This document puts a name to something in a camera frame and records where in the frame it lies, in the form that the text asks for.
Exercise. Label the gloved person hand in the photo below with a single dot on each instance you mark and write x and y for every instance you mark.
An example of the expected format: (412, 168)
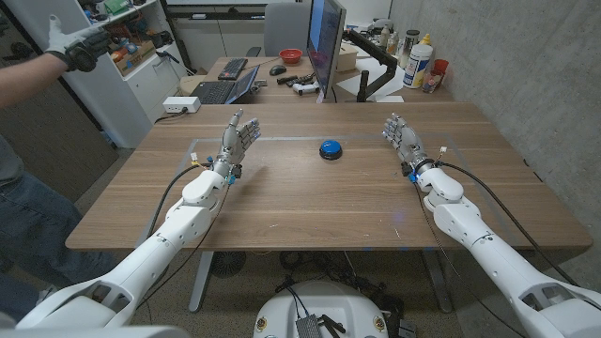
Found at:
(70, 40)

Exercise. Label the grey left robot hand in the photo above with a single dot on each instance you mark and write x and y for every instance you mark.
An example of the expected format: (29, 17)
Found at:
(233, 143)

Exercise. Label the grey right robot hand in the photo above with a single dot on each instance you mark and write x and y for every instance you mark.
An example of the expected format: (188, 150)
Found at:
(407, 141)

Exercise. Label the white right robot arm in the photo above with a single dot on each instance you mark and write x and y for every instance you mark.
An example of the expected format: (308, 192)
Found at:
(488, 253)

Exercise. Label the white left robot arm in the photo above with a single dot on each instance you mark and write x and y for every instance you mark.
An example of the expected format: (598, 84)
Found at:
(178, 230)

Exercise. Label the person forearm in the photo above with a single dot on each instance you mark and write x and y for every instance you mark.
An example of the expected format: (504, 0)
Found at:
(28, 77)

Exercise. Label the blue push button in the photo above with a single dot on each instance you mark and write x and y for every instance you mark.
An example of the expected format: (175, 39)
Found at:
(331, 148)

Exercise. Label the open black laptop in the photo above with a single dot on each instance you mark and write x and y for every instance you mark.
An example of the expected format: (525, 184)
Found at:
(218, 91)

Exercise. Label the white shelf unit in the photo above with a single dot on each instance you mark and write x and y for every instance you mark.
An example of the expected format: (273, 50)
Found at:
(94, 94)

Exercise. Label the wooden back desk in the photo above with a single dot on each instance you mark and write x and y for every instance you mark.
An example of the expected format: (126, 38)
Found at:
(277, 94)

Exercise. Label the cardboard box with parts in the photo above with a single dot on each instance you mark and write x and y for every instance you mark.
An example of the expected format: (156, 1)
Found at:
(136, 58)

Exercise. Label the black keyboard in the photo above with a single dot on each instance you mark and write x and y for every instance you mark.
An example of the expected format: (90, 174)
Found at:
(233, 68)

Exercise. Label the white wipes canister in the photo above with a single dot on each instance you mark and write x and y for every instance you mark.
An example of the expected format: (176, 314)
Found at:
(417, 66)

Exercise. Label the white paper sheet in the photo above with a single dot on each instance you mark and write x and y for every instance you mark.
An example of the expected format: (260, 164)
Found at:
(349, 84)

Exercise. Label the red cup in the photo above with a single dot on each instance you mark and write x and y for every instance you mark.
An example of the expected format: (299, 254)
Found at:
(441, 66)

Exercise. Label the black remote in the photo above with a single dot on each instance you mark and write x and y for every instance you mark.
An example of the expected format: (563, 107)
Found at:
(287, 79)

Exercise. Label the black computer mouse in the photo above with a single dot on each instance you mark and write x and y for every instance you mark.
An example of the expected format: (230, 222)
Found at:
(278, 70)

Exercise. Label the white game controller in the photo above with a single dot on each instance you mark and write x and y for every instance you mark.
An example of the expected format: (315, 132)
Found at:
(305, 88)

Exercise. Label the dark lid jar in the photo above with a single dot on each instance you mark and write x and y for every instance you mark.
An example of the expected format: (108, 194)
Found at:
(407, 44)

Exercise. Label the light wooden box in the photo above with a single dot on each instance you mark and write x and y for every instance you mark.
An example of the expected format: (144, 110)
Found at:
(347, 57)

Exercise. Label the red bowl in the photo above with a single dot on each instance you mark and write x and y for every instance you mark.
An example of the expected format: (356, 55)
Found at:
(290, 56)

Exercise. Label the black floor fan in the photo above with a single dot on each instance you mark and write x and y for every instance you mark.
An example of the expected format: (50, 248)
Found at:
(227, 264)

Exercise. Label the grey office chair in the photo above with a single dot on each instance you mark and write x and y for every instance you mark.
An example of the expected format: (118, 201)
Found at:
(286, 28)

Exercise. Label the computer monitor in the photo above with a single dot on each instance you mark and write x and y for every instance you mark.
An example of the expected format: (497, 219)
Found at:
(324, 42)

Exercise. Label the grey table leg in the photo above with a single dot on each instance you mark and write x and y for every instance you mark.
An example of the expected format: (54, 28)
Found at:
(437, 281)
(201, 281)

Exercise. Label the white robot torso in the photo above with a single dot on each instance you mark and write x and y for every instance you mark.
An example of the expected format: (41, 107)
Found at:
(324, 300)

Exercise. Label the person in blue jeans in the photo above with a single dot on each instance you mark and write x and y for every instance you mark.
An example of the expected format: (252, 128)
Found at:
(33, 225)

